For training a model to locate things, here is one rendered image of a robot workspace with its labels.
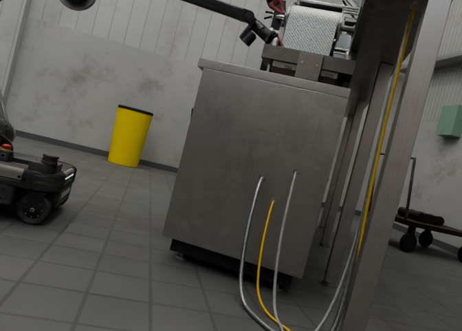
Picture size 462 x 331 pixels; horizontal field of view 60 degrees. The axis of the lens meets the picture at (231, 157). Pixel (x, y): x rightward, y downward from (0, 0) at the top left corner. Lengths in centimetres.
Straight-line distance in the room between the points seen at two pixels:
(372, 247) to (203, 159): 85
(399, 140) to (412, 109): 9
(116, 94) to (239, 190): 439
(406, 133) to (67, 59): 531
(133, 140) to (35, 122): 151
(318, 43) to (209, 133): 69
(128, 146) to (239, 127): 359
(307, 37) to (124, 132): 355
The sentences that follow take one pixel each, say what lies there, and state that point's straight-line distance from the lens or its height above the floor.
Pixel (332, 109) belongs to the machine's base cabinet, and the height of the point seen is 80.
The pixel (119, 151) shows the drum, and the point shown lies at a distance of 523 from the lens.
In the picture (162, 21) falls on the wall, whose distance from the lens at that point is 609.
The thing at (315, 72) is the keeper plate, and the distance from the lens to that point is 176.
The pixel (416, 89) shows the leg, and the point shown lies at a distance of 121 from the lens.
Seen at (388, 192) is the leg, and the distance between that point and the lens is 118.
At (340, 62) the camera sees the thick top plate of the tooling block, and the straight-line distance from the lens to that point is 179.
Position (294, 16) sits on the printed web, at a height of 124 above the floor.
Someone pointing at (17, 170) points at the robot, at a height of 23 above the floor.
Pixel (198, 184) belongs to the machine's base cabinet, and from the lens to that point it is 174.
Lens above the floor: 55
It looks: 1 degrees down
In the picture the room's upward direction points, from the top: 14 degrees clockwise
